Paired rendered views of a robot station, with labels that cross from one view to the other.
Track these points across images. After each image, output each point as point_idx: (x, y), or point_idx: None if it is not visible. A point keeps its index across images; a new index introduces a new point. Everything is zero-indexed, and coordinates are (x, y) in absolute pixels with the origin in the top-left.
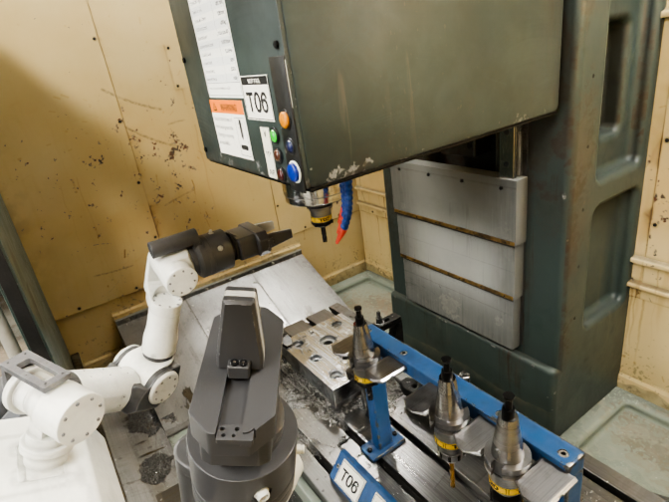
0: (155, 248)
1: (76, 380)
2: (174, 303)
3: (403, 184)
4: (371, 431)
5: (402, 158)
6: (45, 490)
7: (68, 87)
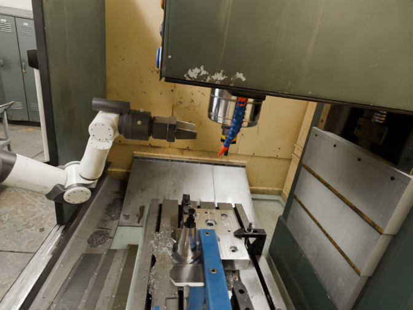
0: (94, 103)
1: (10, 162)
2: (102, 146)
3: (314, 147)
4: (187, 306)
5: (281, 92)
6: None
7: (156, 27)
